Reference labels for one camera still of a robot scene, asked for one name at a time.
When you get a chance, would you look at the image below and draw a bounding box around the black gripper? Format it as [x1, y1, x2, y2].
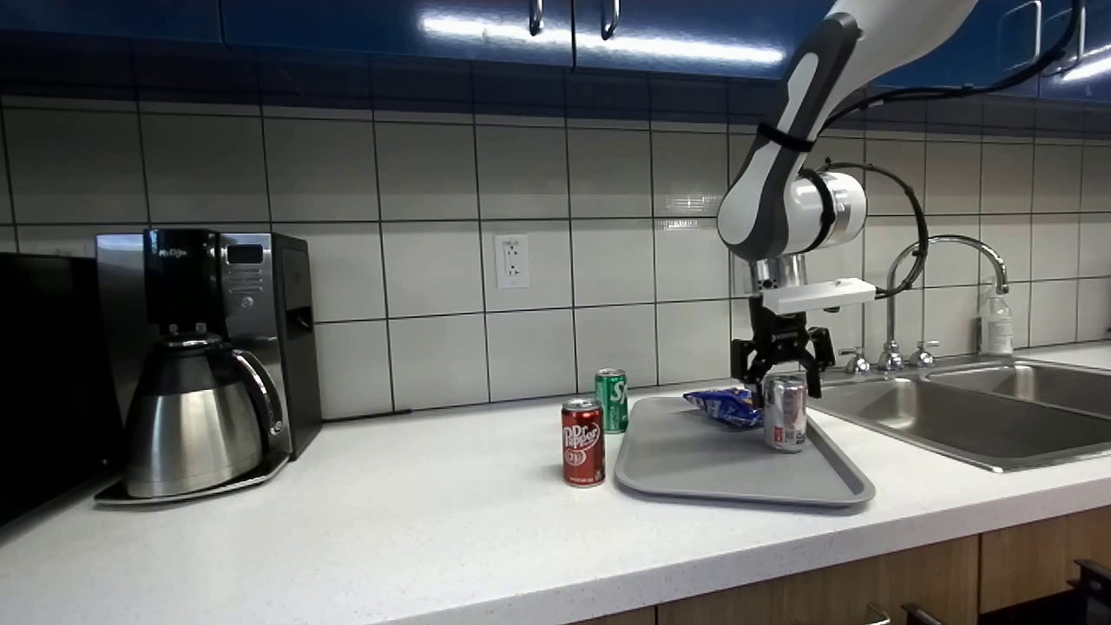
[729, 299, 839, 397]

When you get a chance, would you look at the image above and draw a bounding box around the silver soda can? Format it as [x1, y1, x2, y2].
[759, 367, 813, 454]

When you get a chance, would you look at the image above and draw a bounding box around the green soda can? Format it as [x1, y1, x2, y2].
[591, 363, 631, 437]

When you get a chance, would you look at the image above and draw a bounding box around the red soda can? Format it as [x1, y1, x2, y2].
[560, 397, 609, 488]

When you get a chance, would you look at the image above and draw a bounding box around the grey plastic tray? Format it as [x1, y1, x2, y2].
[611, 397, 879, 510]

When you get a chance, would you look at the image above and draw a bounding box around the blue chip bag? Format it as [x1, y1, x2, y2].
[679, 384, 771, 433]

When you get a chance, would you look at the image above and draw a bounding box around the chrome gooseneck faucet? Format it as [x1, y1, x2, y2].
[881, 233, 1012, 375]

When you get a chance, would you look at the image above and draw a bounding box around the stainless steel double sink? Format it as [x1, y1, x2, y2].
[808, 359, 1111, 476]

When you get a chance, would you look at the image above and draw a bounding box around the clear pump soap bottle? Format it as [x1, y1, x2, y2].
[974, 288, 1017, 361]

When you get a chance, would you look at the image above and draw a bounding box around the wooden base cabinet door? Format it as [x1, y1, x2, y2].
[979, 503, 1111, 618]
[651, 532, 982, 625]

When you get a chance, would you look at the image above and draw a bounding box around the blue cabinet door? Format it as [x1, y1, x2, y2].
[573, 0, 848, 81]
[1046, 0, 1111, 105]
[217, 0, 580, 61]
[965, 0, 1052, 94]
[0, 0, 223, 47]

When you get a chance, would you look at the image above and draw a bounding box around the black object beside cabinet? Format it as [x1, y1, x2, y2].
[1069, 556, 1111, 625]

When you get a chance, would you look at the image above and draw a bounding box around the black coffee maker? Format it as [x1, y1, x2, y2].
[94, 227, 327, 510]

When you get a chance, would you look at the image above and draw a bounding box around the steel coffee carafe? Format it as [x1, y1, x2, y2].
[123, 333, 291, 503]

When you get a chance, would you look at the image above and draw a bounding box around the black microwave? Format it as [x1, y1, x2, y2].
[0, 251, 124, 532]

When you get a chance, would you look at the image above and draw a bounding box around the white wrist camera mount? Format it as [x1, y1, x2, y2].
[759, 274, 879, 318]

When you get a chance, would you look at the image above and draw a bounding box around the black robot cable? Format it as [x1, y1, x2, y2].
[808, 9, 1085, 301]

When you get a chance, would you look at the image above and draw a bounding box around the white wall outlet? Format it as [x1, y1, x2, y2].
[494, 233, 531, 292]

